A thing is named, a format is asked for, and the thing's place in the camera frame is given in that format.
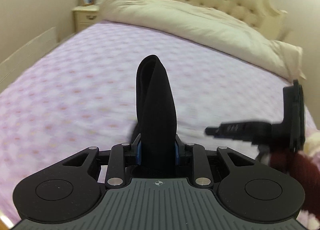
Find cream duvet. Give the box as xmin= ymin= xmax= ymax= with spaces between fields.
xmin=99 ymin=0 xmax=305 ymax=82

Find purple checkered bed sheet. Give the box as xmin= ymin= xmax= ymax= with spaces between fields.
xmin=1 ymin=22 xmax=288 ymax=223

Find cream nightstand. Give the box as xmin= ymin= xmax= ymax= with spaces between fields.
xmin=72 ymin=5 xmax=99 ymax=33

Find black pants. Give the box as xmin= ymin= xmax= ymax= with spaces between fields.
xmin=130 ymin=55 xmax=177 ymax=179

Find dark red sleeve forearm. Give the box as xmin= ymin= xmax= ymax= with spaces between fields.
xmin=269 ymin=152 xmax=319 ymax=219

